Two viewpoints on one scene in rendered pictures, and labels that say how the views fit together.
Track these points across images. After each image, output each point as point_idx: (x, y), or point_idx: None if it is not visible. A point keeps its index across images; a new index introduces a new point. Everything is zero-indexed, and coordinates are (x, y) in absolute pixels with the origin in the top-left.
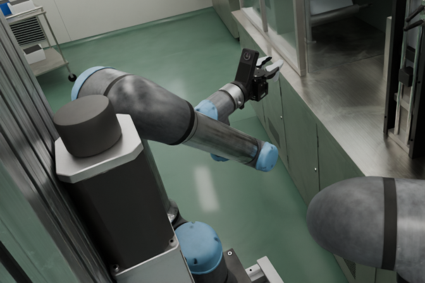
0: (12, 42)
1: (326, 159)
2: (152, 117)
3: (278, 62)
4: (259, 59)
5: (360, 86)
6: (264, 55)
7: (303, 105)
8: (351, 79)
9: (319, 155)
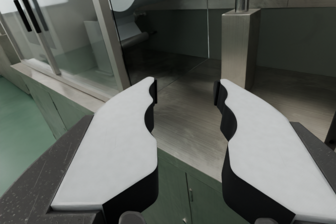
0: None
1: (216, 218)
2: None
3: (243, 93)
4: (111, 106)
5: (209, 105)
6: (66, 99)
7: (159, 154)
8: (191, 99)
9: (193, 209)
